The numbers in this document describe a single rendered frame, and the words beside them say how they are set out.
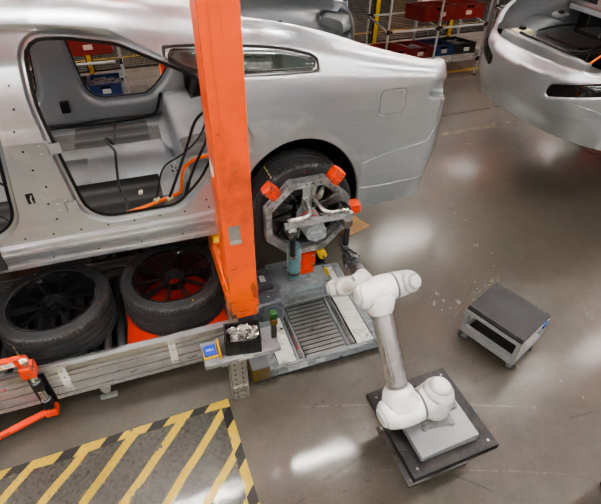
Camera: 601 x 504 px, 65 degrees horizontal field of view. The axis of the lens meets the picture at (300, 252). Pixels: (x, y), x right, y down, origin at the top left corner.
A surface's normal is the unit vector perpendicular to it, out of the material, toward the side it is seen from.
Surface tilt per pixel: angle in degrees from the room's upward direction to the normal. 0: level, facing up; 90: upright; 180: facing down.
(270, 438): 0
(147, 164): 54
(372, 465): 0
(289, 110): 90
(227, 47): 90
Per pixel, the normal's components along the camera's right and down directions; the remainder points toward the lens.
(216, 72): 0.33, 0.61
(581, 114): -0.59, 0.52
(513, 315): 0.02, -0.76
